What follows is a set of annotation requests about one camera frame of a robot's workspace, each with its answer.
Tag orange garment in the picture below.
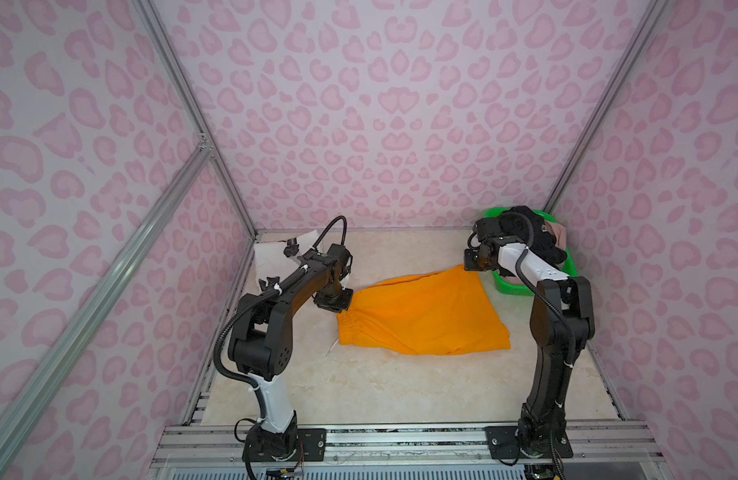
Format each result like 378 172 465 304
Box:
337 265 511 356

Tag white t-shirt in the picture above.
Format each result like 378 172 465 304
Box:
254 230 319 291

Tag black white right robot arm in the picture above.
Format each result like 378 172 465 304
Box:
464 212 595 466

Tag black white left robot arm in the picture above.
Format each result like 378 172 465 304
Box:
212 244 353 461

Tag green laundry basket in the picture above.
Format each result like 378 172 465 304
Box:
493 210 578 296

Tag black garment in basket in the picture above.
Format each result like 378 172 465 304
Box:
498 206 566 268

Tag pink beige garment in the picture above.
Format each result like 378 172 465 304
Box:
545 220 567 250

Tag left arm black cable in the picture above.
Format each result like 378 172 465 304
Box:
212 215 349 421

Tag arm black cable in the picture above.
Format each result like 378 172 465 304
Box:
500 211 577 457
212 215 349 421

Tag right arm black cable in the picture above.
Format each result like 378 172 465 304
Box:
500 211 577 457

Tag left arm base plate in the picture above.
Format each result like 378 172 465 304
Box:
242 427 326 463

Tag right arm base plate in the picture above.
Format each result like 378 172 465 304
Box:
484 425 574 462

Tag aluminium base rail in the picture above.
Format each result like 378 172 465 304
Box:
151 420 672 479

